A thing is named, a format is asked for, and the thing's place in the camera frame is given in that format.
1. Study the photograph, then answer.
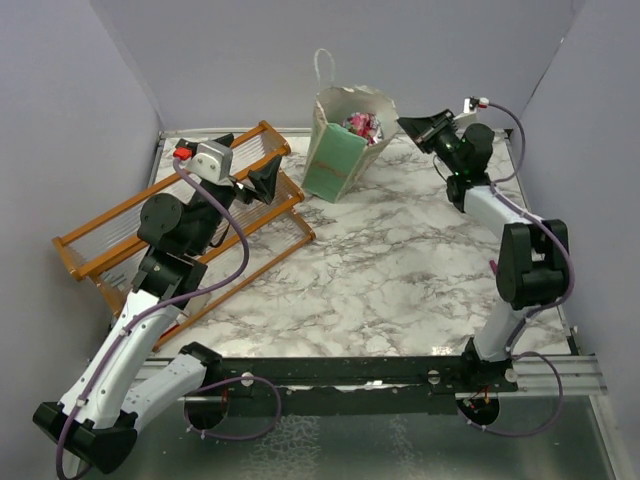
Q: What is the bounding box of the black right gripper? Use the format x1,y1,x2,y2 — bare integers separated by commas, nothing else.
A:
398,109,464,175

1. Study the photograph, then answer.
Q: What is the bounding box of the pink purple snack packet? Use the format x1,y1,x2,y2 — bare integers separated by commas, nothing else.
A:
341,112,384,145

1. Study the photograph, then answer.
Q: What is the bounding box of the green paper gift bag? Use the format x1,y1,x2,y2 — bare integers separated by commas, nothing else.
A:
302,48,399,203

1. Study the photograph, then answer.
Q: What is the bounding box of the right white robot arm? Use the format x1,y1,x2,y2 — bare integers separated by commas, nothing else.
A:
397,109,575,391

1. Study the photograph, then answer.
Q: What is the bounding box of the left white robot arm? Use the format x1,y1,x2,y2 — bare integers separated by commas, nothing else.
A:
33,155,282,479

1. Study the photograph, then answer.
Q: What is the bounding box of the orange wooden rack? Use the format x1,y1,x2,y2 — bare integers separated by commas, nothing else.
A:
52,121,315,348

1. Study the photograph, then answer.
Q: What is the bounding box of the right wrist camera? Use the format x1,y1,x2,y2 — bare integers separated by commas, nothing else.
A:
454,97,490,130

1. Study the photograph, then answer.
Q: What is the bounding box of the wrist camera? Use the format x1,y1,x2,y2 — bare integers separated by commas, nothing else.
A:
173,140,233,186
454,97,490,130

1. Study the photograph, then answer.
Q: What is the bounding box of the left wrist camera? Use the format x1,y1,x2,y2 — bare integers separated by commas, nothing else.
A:
173,140,233,186

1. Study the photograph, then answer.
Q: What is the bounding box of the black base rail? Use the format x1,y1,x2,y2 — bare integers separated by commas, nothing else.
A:
187,348,517,417

